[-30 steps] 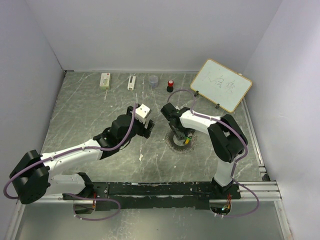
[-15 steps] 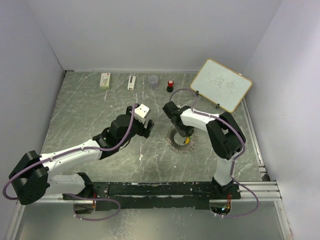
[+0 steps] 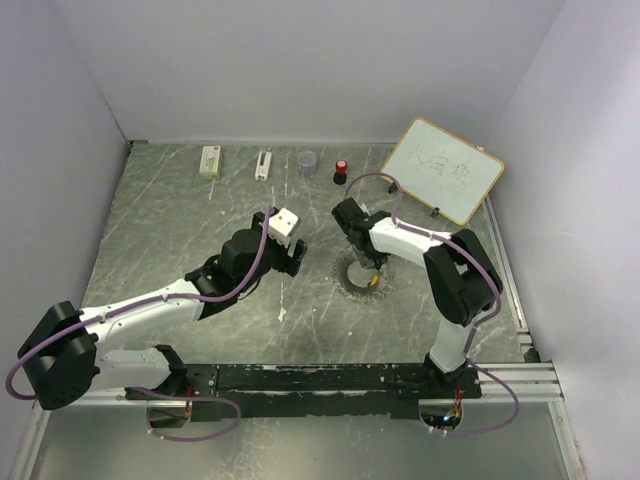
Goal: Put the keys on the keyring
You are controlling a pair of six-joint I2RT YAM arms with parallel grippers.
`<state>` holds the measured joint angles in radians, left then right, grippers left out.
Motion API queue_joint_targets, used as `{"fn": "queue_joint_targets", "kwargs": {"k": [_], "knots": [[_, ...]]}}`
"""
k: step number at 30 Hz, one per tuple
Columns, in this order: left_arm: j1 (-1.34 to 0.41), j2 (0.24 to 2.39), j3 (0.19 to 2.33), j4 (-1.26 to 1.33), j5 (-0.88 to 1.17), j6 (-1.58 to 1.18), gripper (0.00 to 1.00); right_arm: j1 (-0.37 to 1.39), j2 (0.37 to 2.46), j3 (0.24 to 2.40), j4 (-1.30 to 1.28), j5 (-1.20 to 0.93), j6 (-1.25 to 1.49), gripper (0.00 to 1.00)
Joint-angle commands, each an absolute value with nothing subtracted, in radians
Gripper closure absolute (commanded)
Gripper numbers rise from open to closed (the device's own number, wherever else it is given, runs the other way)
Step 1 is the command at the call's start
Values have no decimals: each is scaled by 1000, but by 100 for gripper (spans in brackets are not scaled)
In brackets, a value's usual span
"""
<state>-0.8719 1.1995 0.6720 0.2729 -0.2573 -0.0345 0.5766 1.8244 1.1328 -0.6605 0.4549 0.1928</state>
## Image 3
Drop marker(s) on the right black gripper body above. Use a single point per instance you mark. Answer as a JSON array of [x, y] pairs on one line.
[[367, 258]]

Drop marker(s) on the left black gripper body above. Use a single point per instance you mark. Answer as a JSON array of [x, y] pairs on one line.
[[275, 254]]

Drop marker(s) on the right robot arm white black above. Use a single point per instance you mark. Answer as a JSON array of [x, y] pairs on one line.
[[465, 286]]

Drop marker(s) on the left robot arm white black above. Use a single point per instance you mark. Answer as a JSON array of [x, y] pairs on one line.
[[74, 351]]

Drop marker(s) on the red black stamp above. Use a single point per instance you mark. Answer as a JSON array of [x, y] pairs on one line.
[[340, 174]]

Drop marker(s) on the white stapler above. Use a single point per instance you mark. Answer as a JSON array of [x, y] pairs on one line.
[[263, 165]]

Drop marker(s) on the clear cup of paperclips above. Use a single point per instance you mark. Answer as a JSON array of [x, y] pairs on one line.
[[307, 162]]

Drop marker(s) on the green white staples box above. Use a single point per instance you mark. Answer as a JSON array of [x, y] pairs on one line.
[[209, 166]]

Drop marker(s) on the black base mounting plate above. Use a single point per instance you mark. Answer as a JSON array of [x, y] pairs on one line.
[[262, 391]]

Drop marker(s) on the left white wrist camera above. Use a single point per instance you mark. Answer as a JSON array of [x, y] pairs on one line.
[[282, 226]]

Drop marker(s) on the small whiteboard yellow frame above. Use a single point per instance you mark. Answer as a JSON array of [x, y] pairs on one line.
[[442, 171]]

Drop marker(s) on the aluminium rail frame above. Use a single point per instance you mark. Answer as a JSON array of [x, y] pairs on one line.
[[513, 431]]

